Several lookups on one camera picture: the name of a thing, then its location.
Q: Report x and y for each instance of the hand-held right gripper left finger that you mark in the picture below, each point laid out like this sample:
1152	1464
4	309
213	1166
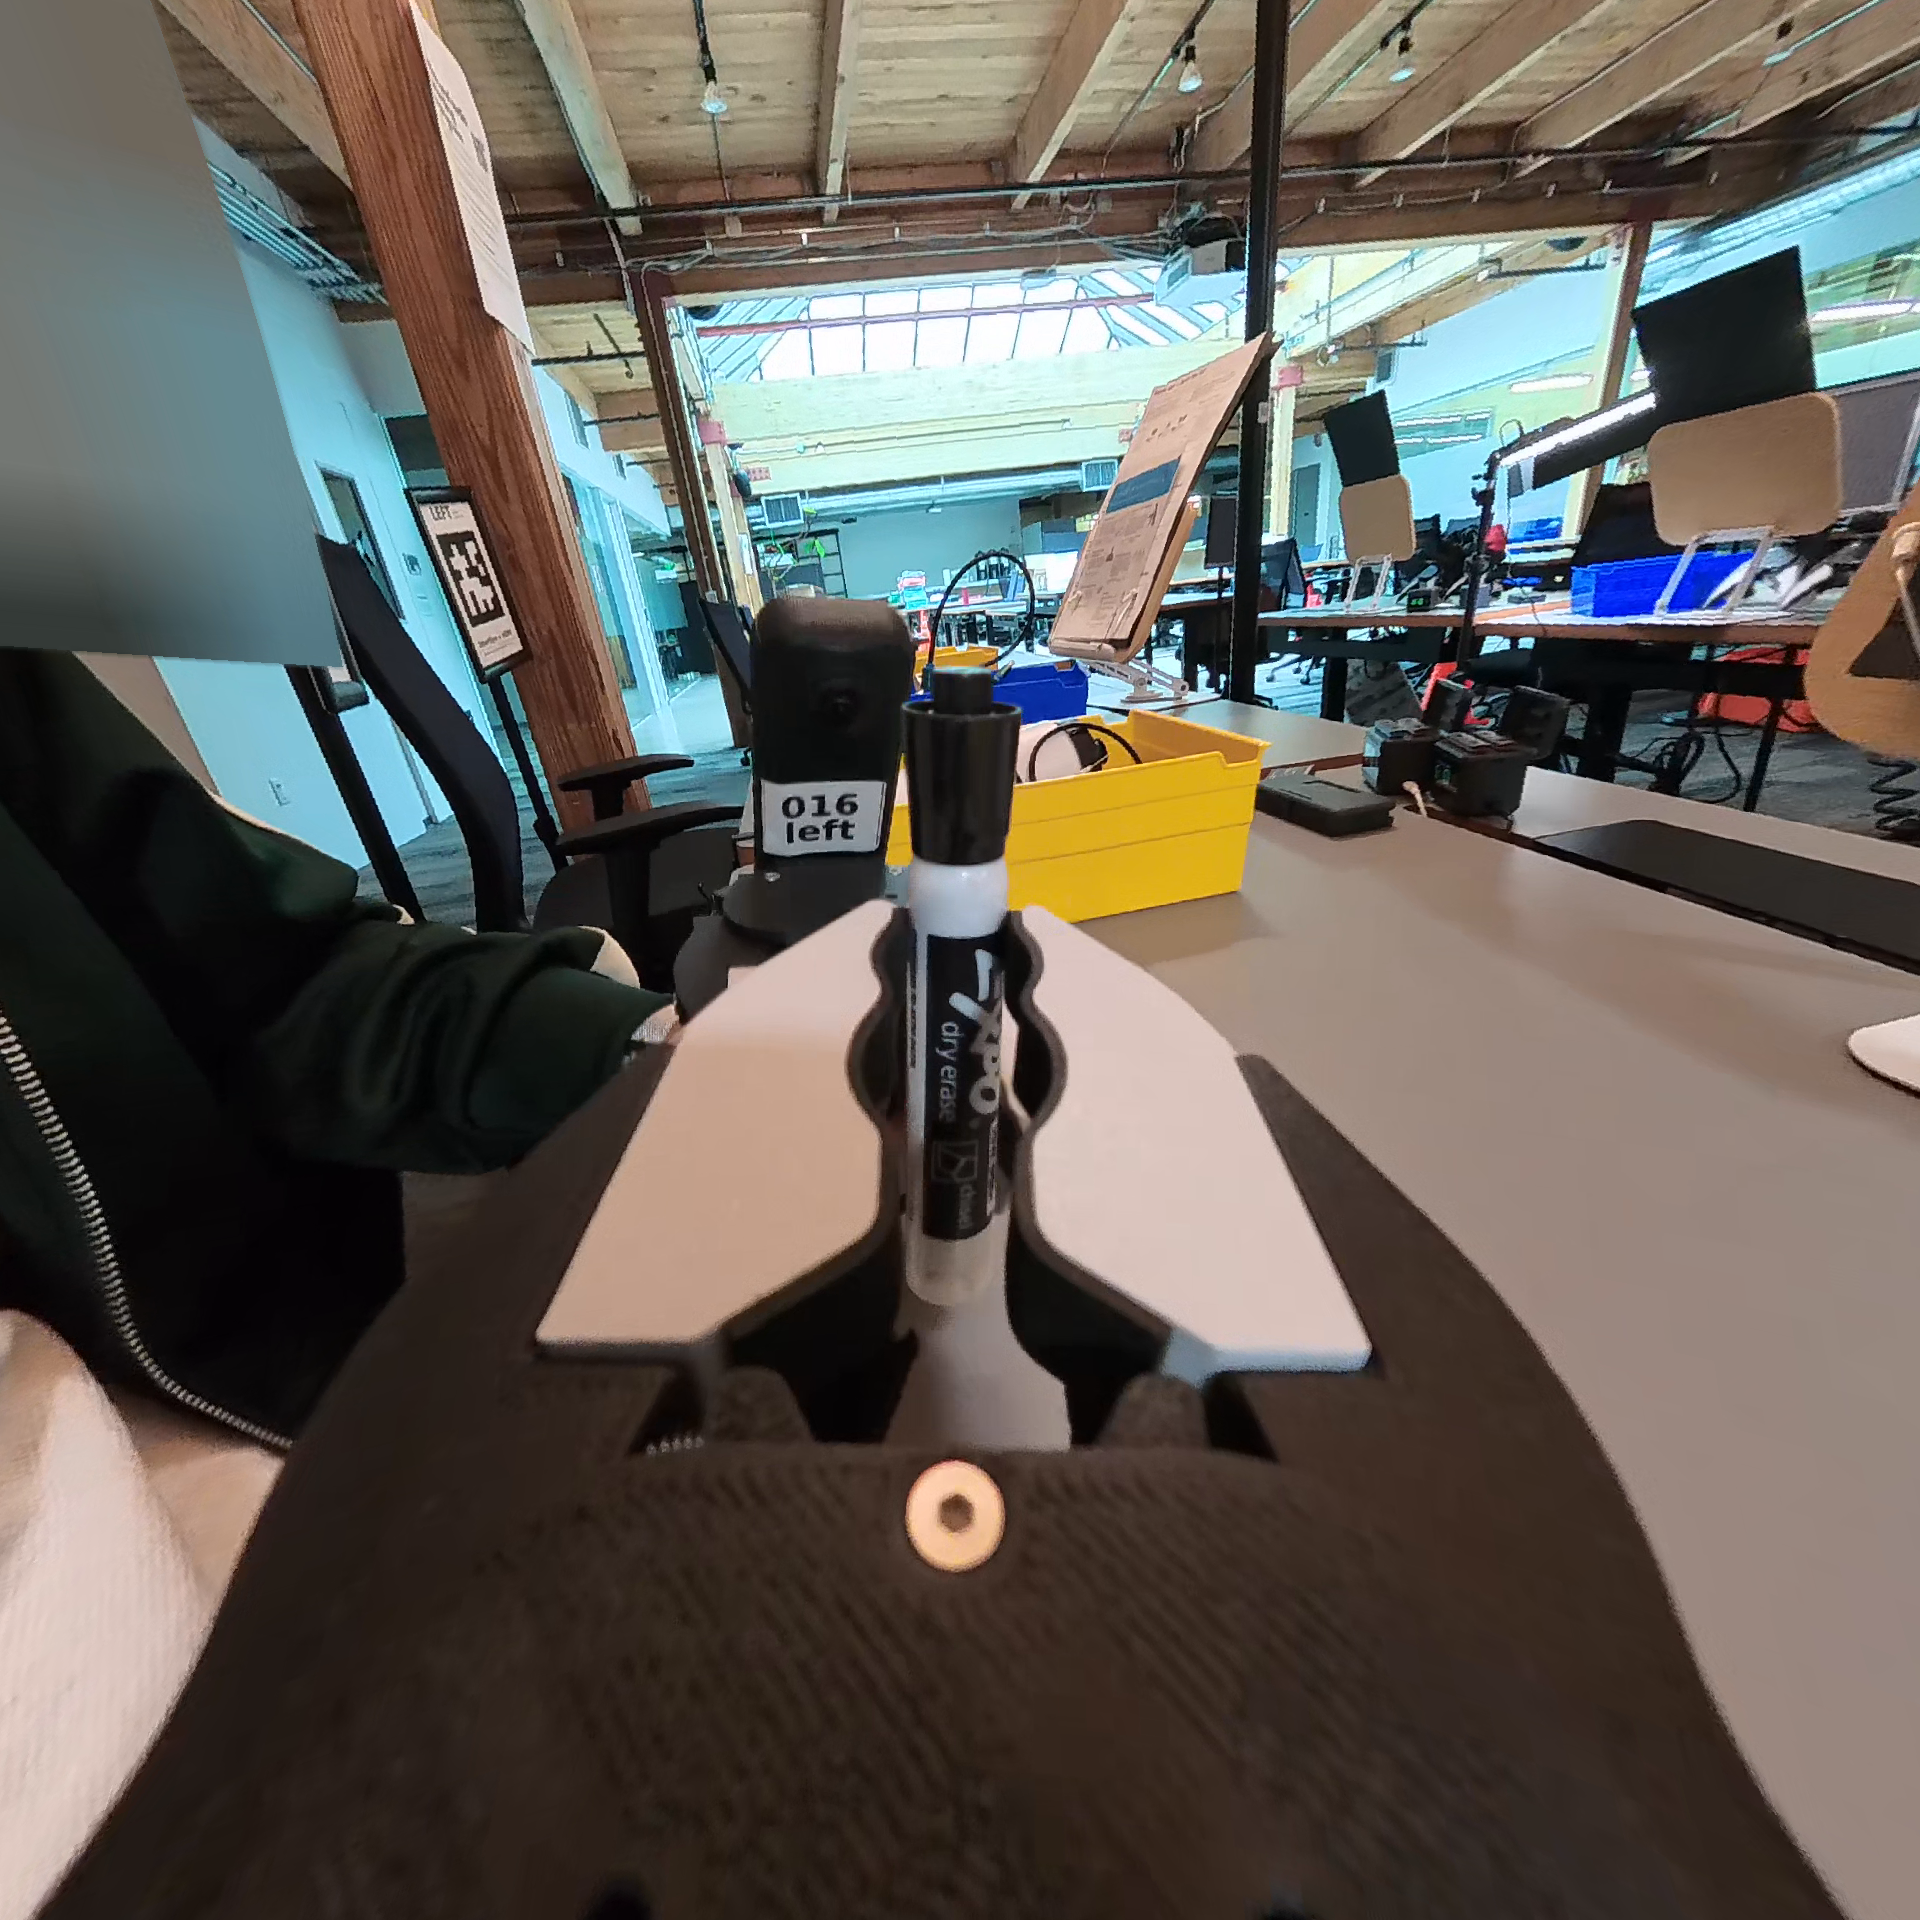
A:
721	1186

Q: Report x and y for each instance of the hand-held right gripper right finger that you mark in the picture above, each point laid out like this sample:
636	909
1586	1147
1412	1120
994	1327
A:
1184	1200

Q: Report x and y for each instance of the black dry erase marker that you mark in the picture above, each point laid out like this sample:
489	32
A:
954	1079

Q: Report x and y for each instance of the yellow plastic bin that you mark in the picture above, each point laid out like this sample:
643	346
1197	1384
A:
1140	840

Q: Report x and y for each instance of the person's left forearm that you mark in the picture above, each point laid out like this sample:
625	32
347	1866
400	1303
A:
450	1037

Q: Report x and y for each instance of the grey desk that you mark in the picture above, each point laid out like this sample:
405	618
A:
1499	1171

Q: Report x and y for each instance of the black desk mat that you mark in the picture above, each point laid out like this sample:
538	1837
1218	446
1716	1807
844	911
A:
1739	885

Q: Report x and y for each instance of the wooden background desk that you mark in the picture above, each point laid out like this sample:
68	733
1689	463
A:
1574	628

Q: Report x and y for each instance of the blue plastic bin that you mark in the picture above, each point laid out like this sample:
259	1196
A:
1049	691
1642	588

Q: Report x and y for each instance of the black office chair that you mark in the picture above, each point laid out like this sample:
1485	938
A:
480	810

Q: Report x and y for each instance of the framed tag sign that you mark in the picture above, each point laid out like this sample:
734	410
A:
474	586

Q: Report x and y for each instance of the wooden document board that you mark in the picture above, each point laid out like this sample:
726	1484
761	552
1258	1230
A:
1155	510

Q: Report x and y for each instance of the flat black box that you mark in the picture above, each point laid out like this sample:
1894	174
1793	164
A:
1329	803

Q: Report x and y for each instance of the wooden pillar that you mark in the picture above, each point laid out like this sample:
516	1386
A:
480	451

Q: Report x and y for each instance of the black charger dock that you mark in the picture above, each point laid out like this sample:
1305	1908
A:
1402	757
1482	774

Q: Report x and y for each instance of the wooden board on stand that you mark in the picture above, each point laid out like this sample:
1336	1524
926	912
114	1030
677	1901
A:
1747	466
1377	518

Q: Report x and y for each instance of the black pole with disc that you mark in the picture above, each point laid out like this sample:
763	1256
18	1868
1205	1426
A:
1261	301

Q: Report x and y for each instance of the person's green jacket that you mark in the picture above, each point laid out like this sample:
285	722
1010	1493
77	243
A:
118	1125

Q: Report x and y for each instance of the white paper notice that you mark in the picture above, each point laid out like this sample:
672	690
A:
474	182

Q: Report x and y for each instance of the white laptop stand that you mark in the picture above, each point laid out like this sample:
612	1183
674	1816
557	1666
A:
1890	1050

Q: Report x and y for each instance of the person's white ribbed top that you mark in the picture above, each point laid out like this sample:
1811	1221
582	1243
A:
105	1651

